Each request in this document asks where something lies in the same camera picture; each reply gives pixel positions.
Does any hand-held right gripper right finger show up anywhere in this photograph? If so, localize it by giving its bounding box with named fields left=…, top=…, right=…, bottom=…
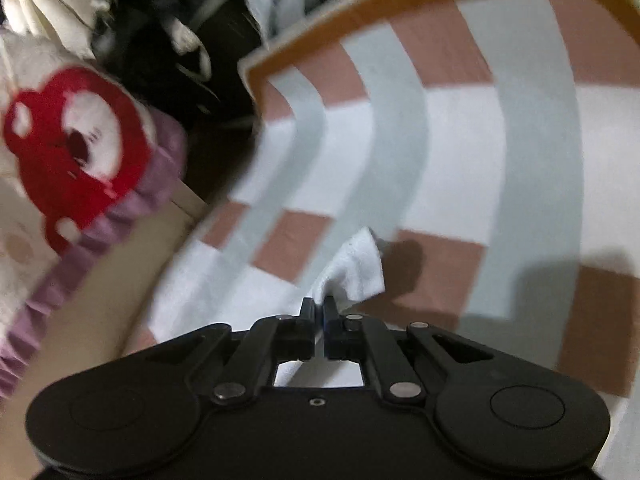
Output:
left=322, top=296, right=496, bottom=406

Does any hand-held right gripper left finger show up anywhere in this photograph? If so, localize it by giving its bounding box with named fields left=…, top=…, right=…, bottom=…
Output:
left=145, top=297, right=317, bottom=406

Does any white t-shirt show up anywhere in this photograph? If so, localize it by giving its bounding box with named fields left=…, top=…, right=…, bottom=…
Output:
left=312, top=226, right=387, bottom=312

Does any beige mattress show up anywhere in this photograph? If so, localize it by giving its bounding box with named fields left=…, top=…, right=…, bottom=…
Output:
left=0, top=180, right=209, bottom=441

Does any pink grey checked mat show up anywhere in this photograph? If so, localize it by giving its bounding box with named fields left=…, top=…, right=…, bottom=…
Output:
left=120, top=0, right=640, bottom=461

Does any white blanket with red prints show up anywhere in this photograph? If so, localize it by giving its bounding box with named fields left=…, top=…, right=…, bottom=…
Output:
left=0, top=30, right=189, bottom=401

